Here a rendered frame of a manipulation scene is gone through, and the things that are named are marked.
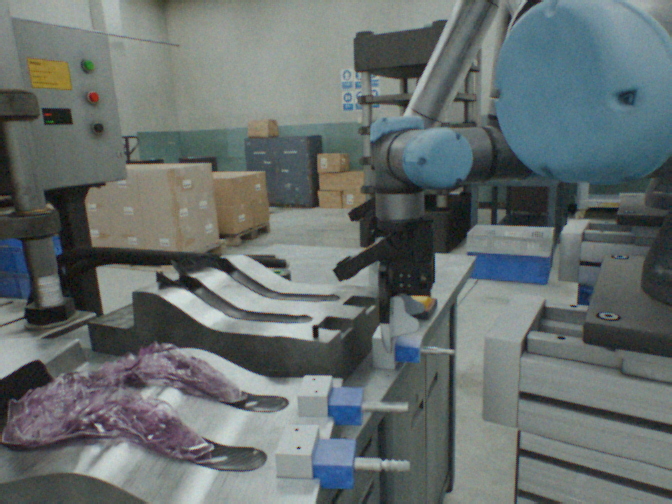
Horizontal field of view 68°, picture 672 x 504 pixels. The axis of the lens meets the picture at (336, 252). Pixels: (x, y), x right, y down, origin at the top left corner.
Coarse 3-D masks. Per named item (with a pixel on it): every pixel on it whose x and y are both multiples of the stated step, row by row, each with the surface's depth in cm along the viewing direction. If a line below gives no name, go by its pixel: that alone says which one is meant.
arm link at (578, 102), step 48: (528, 0) 34; (576, 0) 29; (624, 0) 28; (528, 48) 32; (576, 48) 29; (624, 48) 27; (528, 96) 33; (576, 96) 30; (624, 96) 28; (528, 144) 34; (576, 144) 30; (624, 144) 29
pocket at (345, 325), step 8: (328, 320) 81; (336, 320) 81; (344, 320) 80; (352, 320) 79; (320, 328) 79; (328, 328) 82; (336, 328) 81; (344, 328) 81; (352, 328) 80; (344, 336) 77
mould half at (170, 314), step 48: (144, 288) 86; (240, 288) 94; (288, 288) 99; (336, 288) 96; (96, 336) 92; (144, 336) 87; (192, 336) 82; (240, 336) 78; (288, 336) 74; (336, 336) 74
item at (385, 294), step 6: (384, 276) 77; (384, 282) 76; (384, 288) 76; (390, 288) 77; (384, 294) 76; (390, 294) 77; (384, 300) 76; (384, 306) 76; (384, 312) 76; (384, 318) 77
